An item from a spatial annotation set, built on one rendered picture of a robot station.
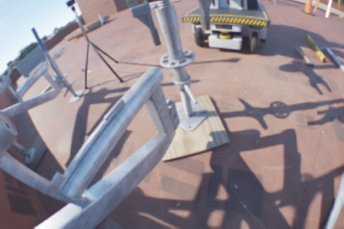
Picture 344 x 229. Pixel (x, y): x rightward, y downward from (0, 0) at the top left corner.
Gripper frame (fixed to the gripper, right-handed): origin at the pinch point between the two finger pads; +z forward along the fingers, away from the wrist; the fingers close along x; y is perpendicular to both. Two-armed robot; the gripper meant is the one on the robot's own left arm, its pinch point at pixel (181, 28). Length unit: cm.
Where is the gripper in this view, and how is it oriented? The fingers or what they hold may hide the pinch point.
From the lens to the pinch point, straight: 35.4
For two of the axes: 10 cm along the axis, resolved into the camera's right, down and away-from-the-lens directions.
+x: -9.2, 3.8, -0.9
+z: 2.1, 6.8, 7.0
